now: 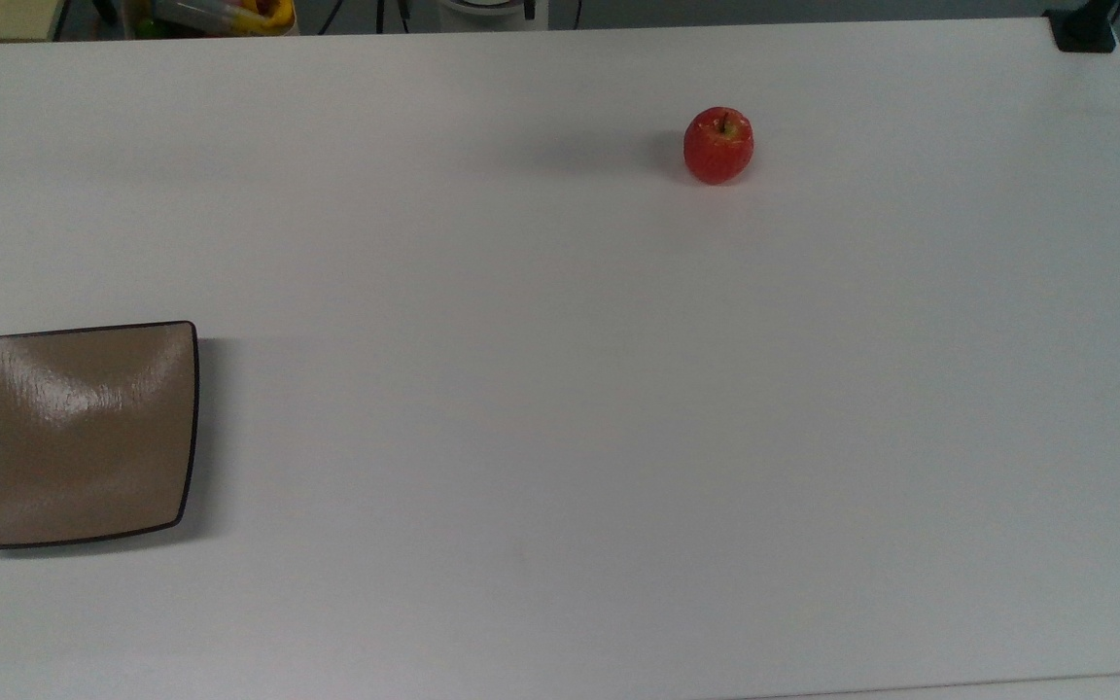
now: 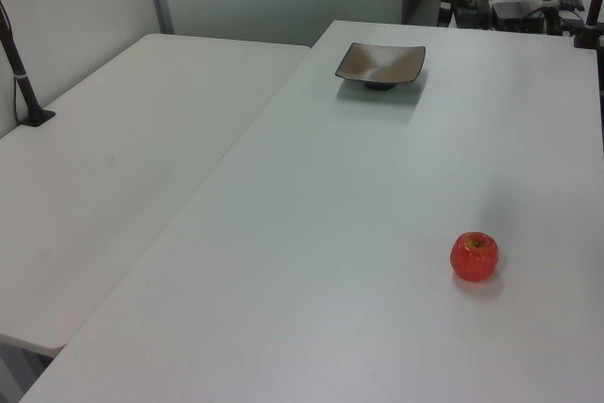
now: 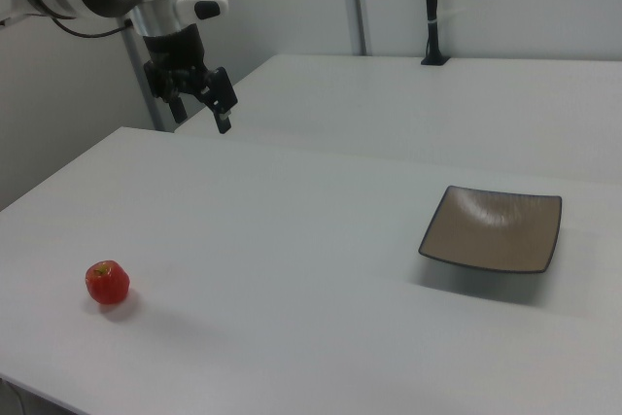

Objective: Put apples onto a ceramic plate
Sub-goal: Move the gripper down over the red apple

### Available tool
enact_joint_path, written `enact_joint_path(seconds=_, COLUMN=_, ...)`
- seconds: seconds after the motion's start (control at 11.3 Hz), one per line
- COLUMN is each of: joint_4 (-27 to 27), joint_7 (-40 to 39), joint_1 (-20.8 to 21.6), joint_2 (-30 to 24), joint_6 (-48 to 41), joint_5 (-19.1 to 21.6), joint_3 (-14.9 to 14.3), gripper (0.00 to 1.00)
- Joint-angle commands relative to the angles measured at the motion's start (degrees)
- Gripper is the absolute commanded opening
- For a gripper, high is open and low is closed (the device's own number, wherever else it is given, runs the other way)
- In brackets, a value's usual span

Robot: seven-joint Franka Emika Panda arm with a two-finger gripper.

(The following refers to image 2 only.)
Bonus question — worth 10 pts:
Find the red apple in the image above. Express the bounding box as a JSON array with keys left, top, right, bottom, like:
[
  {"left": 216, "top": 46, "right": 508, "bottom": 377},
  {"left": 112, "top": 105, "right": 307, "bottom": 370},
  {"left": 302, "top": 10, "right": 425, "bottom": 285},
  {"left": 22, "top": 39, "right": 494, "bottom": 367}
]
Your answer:
[{"left": 449, "top": 231, "right": 500, "bottom": 283}]

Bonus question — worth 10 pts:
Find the square brown ceramic plate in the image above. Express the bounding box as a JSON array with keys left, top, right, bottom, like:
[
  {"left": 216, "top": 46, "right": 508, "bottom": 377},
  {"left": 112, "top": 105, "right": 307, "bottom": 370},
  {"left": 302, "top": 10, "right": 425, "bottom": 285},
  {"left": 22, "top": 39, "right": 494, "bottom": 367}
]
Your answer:
[{"left": 334, "top": 42, "right": 427, "bottom": 92}]

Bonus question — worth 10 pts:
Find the black flat box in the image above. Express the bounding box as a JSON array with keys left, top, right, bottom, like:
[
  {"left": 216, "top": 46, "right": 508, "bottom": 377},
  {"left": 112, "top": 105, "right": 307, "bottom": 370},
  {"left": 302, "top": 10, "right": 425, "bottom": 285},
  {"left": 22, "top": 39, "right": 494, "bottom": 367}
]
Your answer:
[{"left": 490, "top": 0, "right": 545, "bottom": 32}]

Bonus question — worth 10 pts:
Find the dark clamp pole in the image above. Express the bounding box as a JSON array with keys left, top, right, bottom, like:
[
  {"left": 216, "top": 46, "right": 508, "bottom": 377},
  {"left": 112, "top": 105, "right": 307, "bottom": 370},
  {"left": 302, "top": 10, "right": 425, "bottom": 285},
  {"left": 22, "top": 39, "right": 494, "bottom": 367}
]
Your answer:
[{"left": 573, "top": 0, "right": 604, "bottom": 50}]

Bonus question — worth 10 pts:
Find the black camera pole with base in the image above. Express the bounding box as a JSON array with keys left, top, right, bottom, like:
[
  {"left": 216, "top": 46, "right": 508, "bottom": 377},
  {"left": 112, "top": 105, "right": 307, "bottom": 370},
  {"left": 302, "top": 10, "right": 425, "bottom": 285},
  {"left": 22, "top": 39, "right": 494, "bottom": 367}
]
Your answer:
[{"left": 0, "top": 0, "right": 57, "bottom": 128}]

